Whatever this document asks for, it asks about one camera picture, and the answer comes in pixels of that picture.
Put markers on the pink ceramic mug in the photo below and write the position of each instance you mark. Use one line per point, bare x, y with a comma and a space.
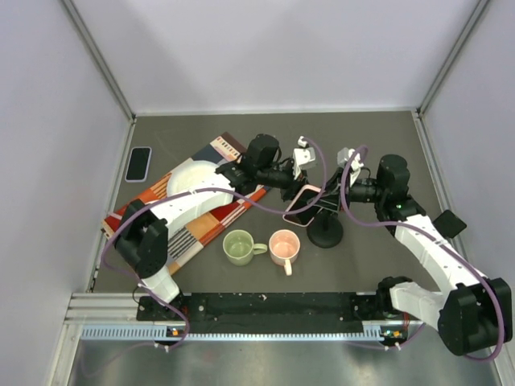
284, 247

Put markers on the grey slotted cable duct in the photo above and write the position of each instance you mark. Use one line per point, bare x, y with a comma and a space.
367, 332

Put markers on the white plate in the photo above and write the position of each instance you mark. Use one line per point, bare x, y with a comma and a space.
194, 175

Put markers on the green ceramic mug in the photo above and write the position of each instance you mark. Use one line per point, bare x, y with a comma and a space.
240, 248

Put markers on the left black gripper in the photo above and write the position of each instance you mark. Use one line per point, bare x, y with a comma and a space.
293, 187

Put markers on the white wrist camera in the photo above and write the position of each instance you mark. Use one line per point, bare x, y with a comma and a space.
304, 157
354, 163

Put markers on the black round-base phone stand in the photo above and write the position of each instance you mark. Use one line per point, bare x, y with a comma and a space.
325, 231

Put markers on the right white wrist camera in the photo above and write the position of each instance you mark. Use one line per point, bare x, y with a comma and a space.
354, 163

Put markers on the pink case smartphone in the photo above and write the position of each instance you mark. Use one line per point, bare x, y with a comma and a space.
306, 194

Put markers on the black folding phone stand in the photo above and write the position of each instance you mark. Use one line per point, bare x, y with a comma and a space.
448, 224

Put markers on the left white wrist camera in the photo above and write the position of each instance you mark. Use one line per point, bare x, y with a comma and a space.
304, 157

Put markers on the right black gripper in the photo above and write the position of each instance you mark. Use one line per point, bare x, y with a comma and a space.
333, 188

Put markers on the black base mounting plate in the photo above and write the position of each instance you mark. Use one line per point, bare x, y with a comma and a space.
282, 312

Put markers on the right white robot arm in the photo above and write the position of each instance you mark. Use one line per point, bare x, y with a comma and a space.
470, 311

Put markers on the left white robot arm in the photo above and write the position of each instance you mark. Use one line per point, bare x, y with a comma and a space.
142, 239

